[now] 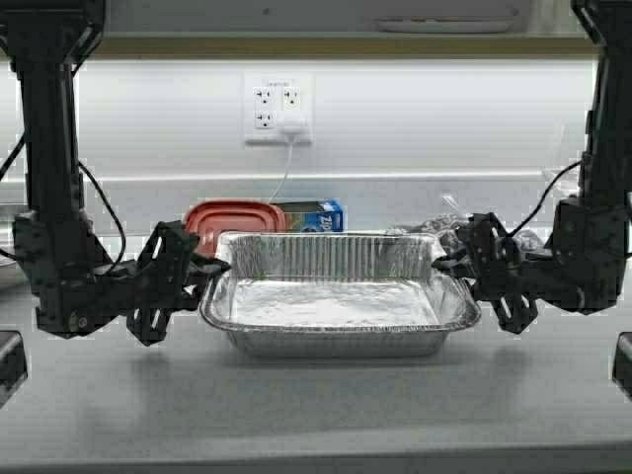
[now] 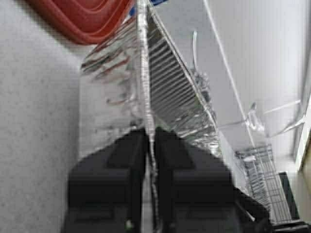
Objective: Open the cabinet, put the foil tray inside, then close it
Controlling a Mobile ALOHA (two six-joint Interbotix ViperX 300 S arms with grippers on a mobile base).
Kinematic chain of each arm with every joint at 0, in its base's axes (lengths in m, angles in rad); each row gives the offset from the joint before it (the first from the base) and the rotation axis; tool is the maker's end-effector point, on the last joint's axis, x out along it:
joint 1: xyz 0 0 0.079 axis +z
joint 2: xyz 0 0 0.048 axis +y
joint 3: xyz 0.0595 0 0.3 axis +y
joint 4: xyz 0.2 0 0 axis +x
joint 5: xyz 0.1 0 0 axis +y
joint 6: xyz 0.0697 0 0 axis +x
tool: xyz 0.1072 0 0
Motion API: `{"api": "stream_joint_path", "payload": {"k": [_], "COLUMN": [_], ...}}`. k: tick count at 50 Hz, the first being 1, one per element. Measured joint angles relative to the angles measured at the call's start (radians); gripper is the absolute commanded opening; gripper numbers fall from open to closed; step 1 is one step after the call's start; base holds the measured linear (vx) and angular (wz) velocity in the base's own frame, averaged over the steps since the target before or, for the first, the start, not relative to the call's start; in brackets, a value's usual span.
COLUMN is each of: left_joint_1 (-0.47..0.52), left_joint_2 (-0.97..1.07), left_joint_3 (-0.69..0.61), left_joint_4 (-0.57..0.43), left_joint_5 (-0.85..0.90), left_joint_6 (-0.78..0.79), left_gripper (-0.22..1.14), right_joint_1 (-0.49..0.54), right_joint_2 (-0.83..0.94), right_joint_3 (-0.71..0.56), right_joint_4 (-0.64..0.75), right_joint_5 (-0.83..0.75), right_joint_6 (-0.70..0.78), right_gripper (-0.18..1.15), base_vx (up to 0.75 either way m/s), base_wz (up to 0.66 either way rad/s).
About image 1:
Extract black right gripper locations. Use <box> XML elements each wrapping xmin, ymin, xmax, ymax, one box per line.
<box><xmin>432</xmin><ymin>213</ymin><xmax>538</xmax><ymax>335</ymax></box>

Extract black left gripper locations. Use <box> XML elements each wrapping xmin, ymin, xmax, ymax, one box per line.
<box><xmin>93</xmin><ymin>220</ymin><xmax>231</xmax><ymax>346</ymax></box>

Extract aluminium foil baking pan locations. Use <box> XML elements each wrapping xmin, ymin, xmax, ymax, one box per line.
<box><xmin>199</xmin><ymin>232</ymin><xmax>481</xmax><ymax>358</ymax></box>

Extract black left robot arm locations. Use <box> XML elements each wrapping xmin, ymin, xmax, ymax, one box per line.
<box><xmin>1</xmin><ymin>1</ymin><xmax>228</xmax><ymax>346</ymax></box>

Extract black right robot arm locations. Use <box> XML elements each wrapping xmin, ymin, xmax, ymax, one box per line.
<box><xmin>433</xmin><ymin>1</ymin><xmax>631</xmax><ymax>334</ymax></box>

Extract grey patterned oven mitt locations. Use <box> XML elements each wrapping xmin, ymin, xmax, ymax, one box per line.
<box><xmin>386</xmin><ymin>194</ymin><xmax>543</xmax><ymax>254</ymax></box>

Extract red plastic container lid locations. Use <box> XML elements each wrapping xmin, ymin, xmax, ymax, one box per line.
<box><xmin>184</xmin><ymin>198</ymin><xmax>286</xmax><ymax>257</ymax></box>

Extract clear wine glass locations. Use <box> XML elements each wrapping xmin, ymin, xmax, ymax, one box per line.
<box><xmin>542</xmin><ymin>123</ymin><xmax>579</xmax><ymax>198</ymax></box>

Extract blue Ziploc bag box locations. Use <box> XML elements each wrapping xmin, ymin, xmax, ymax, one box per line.
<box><xmin>274</xmin><ymin>199</ymin><xmax>345</xmax><ymax>232</ymax></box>

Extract white plug adapter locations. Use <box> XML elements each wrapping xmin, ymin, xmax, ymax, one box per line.
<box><xmin>276</xmin><ymin>116</ymin><xmax>309</xmax><ymax>138</ymax></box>

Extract white charger cable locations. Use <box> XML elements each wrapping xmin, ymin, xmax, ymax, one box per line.
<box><xmin>266</xmin><ymin>134</ymin><xmax>296</xmax><ymax>204</ymax></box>

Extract right base mount block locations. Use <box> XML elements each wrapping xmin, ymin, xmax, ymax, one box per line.
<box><xmin>611</xmin><ymin>332</ymin><xmax>632</xmax><ymax>398</ymax></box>

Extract base mount block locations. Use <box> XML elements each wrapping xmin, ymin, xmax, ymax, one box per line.
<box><xmin>0</xmin><ymin>331</ymin><xmax>28</xmax><ymax>407</ymax></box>
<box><xmin>611</xmin><ymin>332</ymin><xmax>632</xmax><ymax>398</ymax></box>

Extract white wall outlet plate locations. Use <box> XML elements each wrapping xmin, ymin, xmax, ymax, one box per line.
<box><xmin>243</xmin><ymin>72</ymin><xmax>314</xmax><ymax>146</ymax></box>

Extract left base mount block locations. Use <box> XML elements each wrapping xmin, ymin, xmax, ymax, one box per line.
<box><xmin>0</xmin><ymin>331</ymin><xmax>28</xmax><ymax>407</ymax></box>

